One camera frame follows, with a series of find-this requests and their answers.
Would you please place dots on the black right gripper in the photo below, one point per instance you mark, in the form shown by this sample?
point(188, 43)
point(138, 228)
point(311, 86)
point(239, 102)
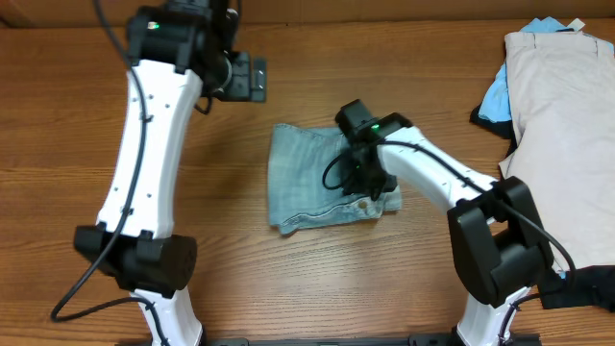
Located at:
point(367, 180)

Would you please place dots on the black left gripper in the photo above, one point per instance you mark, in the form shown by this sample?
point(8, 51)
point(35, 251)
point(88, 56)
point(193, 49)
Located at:
point(258, 78)

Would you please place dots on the light blue denim shorts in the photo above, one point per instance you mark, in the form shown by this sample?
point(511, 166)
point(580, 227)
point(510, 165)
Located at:
point(297, 199)

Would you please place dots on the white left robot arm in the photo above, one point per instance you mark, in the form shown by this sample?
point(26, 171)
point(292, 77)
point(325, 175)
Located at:
point(176, 54)

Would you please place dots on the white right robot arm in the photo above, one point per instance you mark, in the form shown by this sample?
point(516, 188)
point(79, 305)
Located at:
point(499, 247)

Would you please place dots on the light blue garment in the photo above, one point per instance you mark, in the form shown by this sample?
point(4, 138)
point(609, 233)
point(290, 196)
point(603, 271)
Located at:
point(499, 96)

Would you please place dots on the beige folded trousers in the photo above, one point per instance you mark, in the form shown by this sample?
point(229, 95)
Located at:
point(569, 168)

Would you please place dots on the black garment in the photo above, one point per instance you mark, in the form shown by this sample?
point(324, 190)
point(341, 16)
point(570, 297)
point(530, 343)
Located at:
point(594, 284)

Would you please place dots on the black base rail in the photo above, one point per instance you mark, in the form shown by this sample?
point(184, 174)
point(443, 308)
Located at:
point(327, 341)

